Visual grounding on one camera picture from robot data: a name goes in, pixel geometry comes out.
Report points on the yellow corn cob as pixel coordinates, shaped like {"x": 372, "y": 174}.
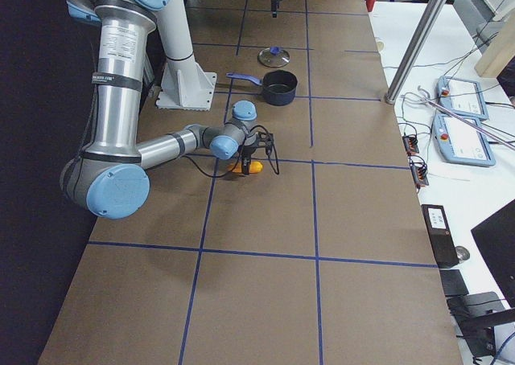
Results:
{"x": 255, "y": 167}

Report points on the glass pot lid blue knob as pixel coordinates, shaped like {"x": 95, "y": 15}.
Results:
{"x": 273, "y": 57}

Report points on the dark blue saucepan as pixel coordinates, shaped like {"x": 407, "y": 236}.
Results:
{"x": 278, "y": 87}

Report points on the far teach pendant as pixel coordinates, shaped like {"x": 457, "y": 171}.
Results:
{"x": 462, "y": 96}

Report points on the teach pendant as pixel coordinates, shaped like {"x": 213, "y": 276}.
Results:
{"x": 459, "y": 143}
{"x": 462, "y": 96}

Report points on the near teach pendant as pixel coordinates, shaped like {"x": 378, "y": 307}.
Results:
{"x": 459, "y": 143}

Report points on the black box with label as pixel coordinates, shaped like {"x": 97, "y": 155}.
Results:
{"x": 440, "y": 236}

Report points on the black monitor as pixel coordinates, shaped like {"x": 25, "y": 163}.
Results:
{"x": 494, "y": 237}

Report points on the long metal rod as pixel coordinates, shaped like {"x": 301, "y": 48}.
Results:
{"x": 467, "y": 122}

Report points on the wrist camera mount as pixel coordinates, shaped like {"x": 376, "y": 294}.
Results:
{"x": 266, "y": 142}

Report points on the white camera mast base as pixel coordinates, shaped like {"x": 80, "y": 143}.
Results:
{"x": 185, "y": 85}

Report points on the aluminium frame post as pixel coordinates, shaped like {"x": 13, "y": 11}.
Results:
{"x": 421, "y": 33}

